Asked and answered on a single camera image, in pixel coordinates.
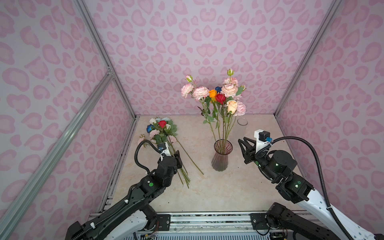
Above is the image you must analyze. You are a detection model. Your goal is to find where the peach artificial rose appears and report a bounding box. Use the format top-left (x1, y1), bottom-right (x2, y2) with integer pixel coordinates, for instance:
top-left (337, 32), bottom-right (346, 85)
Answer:
top-left (223, 100), bottom-right (238, 148)

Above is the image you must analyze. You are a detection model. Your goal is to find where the pale pink carnation spray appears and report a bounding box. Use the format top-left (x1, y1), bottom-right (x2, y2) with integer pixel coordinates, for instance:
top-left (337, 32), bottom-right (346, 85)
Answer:
top-left (138, 127), bottom-right (204, 175)

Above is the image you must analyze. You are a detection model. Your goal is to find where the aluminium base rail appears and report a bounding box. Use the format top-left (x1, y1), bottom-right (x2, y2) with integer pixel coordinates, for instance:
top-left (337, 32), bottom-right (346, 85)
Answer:
top-left (80, 209), bottom-right (346, 240)

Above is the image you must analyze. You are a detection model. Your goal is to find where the aluminium frame post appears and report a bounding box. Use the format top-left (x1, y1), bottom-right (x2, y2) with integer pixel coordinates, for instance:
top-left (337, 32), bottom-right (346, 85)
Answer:
top-left (274, 0), bottom-right (345, 118)
top-left (73, 0), bottom-right (137, 120)

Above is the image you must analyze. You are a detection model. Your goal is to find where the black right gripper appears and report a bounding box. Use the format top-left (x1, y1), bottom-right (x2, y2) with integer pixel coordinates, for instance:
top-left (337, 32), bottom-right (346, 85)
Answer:
top-left (237, 136), bottom-right (281, 183)

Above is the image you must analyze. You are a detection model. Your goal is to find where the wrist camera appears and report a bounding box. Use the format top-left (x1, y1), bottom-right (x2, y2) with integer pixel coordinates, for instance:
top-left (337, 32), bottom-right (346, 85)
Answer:
top-left (254, 129), bottom-right (272, 152)
top-left (158, 142), bottom-right (171, 157)

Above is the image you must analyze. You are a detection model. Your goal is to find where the clear frosted glass vase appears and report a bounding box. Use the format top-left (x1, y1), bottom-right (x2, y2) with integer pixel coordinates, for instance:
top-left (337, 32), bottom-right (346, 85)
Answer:
top-left (230, 118), bottom-right (248, 145)

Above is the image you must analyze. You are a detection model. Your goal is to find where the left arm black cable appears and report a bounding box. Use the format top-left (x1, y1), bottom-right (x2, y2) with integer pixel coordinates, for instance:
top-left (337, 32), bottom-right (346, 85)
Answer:
top-left (134, 139), bottom-right (163, 175)

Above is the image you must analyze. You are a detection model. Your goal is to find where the orange artificial rose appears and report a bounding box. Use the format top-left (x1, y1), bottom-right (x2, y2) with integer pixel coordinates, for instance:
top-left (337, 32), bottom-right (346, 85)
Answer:
top-left (209, 90), bottom-right (221, 140)

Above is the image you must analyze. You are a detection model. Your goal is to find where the pink rosebud spray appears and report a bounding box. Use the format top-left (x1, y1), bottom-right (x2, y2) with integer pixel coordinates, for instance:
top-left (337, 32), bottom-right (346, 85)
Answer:
top-left (221, 69), bottom-right (239, 129)

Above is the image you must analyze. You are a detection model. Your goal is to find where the aluminium frame left post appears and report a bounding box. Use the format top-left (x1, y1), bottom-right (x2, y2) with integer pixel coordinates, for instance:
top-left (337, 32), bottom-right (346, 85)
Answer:
top-left (73, 0), bottom-right (137, 120)

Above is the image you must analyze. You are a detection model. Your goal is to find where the red rose in bunch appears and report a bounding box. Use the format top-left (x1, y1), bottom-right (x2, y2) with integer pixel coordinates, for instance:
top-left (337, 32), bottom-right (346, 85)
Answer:
top-left (158, 120), bottom-right (167, 129)

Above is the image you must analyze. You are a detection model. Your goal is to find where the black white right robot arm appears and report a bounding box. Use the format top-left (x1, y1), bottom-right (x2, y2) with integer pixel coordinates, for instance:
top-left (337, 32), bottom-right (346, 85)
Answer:
top-left (238, 136), bottom-right (384, 240)

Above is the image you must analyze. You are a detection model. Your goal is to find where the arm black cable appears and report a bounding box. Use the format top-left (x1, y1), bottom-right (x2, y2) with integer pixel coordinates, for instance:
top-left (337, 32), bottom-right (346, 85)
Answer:
top-left (134, 139), bottom-right (163, 175)
top-left (254, 136), bottom-right (355, 240)

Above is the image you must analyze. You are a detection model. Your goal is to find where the aluminium frame left diagonal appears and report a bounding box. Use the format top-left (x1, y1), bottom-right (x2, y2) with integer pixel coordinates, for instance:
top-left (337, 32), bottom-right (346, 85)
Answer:
top-left (1, 73), bottom-right (114, 240)

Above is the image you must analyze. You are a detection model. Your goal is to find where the aluminium frame right post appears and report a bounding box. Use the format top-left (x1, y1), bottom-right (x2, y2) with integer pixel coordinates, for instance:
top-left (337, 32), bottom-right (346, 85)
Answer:
top-left (274, 0), bottom-right (345, 118)

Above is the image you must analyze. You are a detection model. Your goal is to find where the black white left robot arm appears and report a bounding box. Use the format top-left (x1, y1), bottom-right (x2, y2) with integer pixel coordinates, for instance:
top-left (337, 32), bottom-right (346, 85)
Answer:
top-left (65, 151), bottom-right (183, 240)

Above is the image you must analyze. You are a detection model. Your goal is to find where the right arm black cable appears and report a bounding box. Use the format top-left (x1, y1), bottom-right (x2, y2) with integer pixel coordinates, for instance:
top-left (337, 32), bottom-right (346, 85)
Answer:
top-left (254, 136), bottom-right (355, 240)

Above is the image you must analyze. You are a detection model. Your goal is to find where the white artificial rose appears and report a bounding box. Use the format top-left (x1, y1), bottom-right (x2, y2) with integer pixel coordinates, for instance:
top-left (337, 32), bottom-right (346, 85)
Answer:
top-left (150, 118), bottom-right (157, 125)

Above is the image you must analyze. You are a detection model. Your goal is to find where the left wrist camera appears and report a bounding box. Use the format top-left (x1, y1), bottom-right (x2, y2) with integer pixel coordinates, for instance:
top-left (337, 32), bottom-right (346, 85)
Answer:
top-left (158, 142), bottom-right (171, 157)

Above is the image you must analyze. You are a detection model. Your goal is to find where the pink ribbed glass vase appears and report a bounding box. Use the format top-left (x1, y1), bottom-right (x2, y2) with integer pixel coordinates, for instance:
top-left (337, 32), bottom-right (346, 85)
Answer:
top-left (211, 139), bottom-right (233, 172)

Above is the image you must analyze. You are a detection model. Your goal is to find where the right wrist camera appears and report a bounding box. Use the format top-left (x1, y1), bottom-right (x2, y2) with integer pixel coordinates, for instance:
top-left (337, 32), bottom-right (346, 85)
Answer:
top-left (254, 129), bottom-right (272, 152)

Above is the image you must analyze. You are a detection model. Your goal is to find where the small red artificial rose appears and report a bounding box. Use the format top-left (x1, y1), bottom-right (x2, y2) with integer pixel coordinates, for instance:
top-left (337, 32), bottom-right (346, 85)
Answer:
top-left (215, 93), bottom-right (226, 140)

